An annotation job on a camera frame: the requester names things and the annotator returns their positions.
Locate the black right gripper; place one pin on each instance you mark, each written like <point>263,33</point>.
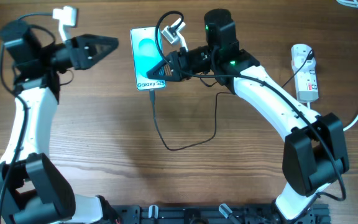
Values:
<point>180,66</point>

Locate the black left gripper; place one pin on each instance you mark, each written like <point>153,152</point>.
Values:
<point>78,45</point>

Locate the blue screen smartphone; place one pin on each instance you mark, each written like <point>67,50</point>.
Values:
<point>145,56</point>

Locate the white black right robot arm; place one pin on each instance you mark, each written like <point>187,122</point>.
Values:
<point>315,153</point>

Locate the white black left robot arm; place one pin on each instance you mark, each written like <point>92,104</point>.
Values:
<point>32,189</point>

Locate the white charger adapter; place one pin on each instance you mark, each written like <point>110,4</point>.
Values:
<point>302,58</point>

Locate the white power strip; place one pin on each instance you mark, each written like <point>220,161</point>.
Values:
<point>306,85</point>

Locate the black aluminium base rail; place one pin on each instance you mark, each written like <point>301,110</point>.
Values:
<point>246,214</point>

